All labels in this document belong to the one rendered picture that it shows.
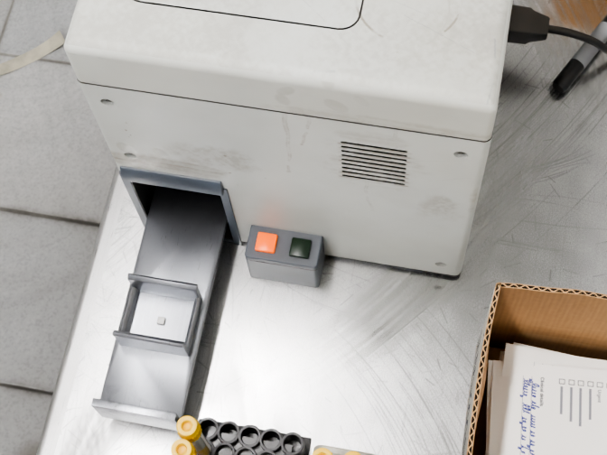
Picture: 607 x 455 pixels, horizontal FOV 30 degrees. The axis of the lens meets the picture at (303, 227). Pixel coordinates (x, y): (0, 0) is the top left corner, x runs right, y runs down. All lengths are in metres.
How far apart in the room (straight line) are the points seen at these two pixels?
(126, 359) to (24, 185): 1.15
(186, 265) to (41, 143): 1.16
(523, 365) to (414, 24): 0.30
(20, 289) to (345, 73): 1.33
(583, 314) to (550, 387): 0.07
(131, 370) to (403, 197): 0.26
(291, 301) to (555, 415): 0.24
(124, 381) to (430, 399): 0.24
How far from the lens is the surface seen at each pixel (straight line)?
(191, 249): 0.93
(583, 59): 1.05
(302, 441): 0.89
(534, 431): 0.87
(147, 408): 0.88
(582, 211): 0.99
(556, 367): 0.88
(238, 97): 0.73
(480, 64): 0.70
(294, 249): 0.91
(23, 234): 2.00
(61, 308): 1.93
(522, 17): 1.01
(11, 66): 2.15
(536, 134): 1.02
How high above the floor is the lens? 1.77
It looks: 68 degrees down
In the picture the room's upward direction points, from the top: 7 degrees counter-clockwise
